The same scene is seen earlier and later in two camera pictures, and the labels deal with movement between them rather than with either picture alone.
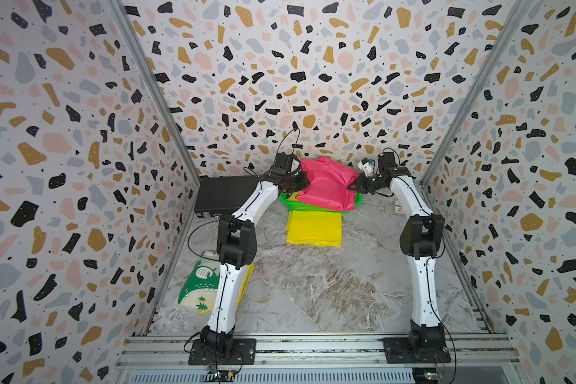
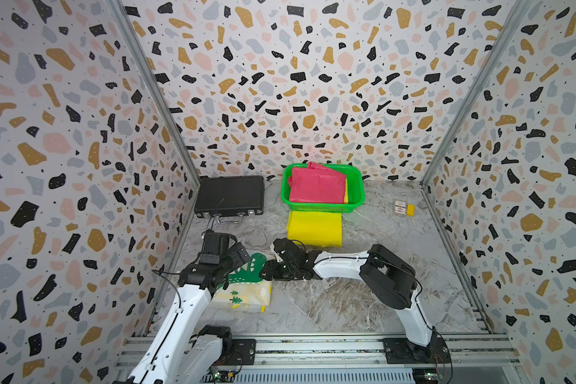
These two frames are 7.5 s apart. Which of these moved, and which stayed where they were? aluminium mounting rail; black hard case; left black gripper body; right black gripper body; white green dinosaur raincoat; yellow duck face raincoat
Moved: right black gripper body; left black gripper body; white green dinosaur raincoat; yellow duck face raincoat
Stayed: black hard case; aluminium mounting rail
